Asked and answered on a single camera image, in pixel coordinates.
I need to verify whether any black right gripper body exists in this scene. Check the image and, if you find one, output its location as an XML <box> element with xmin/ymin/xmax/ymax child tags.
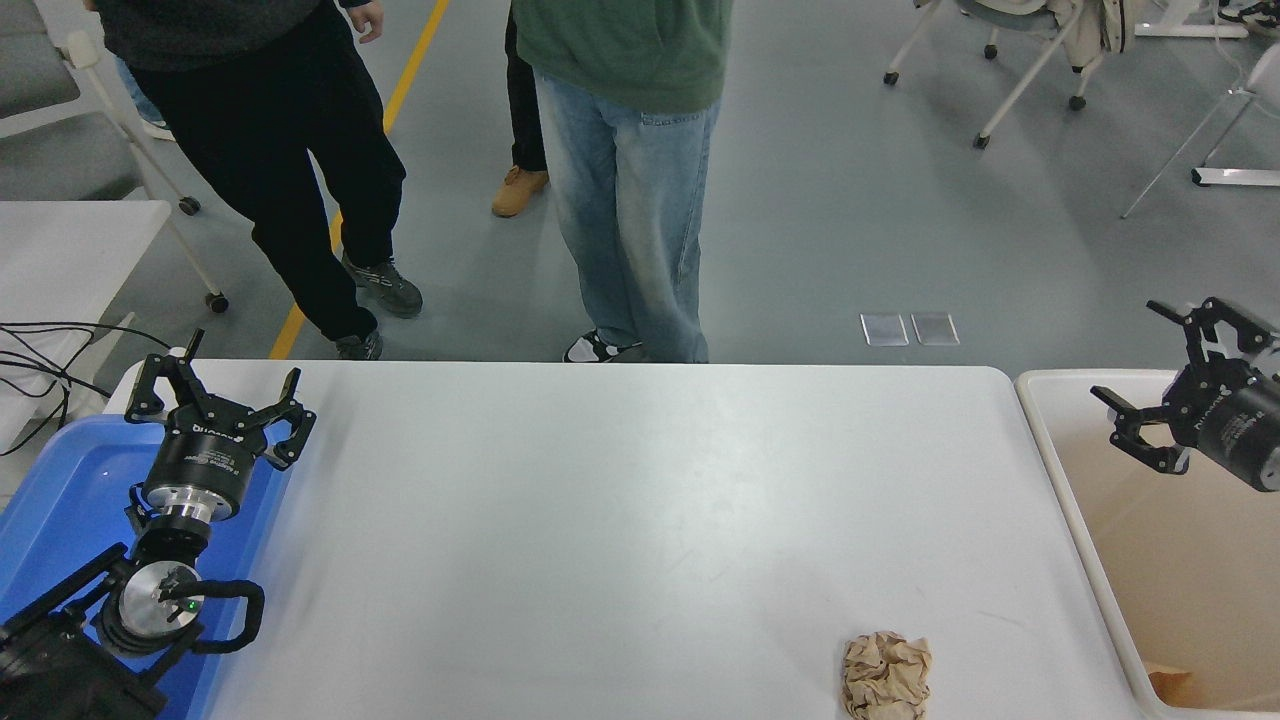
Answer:
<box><xmin>1185</xmin><ymin>372</ymin><xmax>1280</xmax><ymax>491</ymax></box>

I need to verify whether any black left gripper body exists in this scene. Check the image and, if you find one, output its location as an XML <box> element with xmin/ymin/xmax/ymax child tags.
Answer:
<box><xmin>147</xmin><ymin>420</ymin><xmax>265</xmax><ymax>501</ymax></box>

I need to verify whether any blue plastic tray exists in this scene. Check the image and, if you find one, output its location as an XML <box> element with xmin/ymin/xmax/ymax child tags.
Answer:
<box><xmin>0</xmin><ymin>413</ymin><xmax>294</xmax><ymax>720</ymax></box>

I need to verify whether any large pale plastic bin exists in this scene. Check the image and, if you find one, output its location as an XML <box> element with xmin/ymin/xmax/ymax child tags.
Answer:
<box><xmin>1015</xmin><ymin>368</ymin><xmax>1280</xmax><ymax>720</ymax></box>

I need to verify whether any white stand foot bar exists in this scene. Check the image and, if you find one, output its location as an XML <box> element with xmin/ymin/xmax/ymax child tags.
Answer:
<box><xmin>1192</xmin><ymin>168</ymin><xmax>1280</xmax><ymax>190</ymax></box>
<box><xmin>1135</xmin><ymin>0</ymin><xmax>1251</xmax><ymax>39</ymax></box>

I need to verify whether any white side table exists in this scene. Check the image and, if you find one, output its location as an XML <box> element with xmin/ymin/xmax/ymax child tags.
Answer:
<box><xmin>0</xmin><ymin>198</ymin><xmax>175</xmax><ymax>451</ymax></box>

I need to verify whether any grey wheeled office chair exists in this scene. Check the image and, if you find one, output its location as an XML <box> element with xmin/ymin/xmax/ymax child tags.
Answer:
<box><xmin>0</xmin><ymin>0</ymin><xmax>231</xmax><ymax>314</ymax></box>

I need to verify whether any person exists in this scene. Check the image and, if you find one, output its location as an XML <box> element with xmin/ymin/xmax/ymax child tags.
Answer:
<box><xmin>112</xmin><ymin>55</ymin><xmax>178</xmax><ymax>142</ymax></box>
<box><xmin>491</xmin><ymin>0</ymin><xmax>551</xmax><ymax>219</ymax></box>
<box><xmin>510</xmin><ymin>0</ymin><xmax>734</xmax><ymax>364</ymax></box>
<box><xmin>90</xmin><ymin>0</ymin><xmax>424</xmax><ymax>362</ymax></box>

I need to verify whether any white wheeled chair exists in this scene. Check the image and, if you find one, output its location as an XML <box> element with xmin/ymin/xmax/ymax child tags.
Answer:
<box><xmin>883</xmin><ymin>0</ymin><xmax>1136</xmax><ymax>151</ymax></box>

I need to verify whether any beige cloth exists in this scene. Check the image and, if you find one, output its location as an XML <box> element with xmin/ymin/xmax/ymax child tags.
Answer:
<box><xmin>1060</xmin><ymin>0</ymin><xmax>1136</xmax><ymax>69</ymax></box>

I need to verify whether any crumpled tan paper ball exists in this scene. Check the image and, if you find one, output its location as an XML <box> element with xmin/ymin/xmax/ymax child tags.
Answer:
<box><xmin>841</xmin><ymin>631</ymin><xmax>934</xmax><ymax>720</ymax></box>

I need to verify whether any black cable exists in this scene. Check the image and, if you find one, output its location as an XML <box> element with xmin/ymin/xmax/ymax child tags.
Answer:
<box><xmin>0</xmin><ymin>350</ymin><xmax>113</xmax><ymax>399</ymax></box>
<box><xmin>0</xmin><ymin>322</ymin><xmax>186</xmax><ymax>351</ymax></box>
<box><xmin>0</xmin><ymin>385</ymin><xmax>73</xmax><ymax>458</ymax></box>

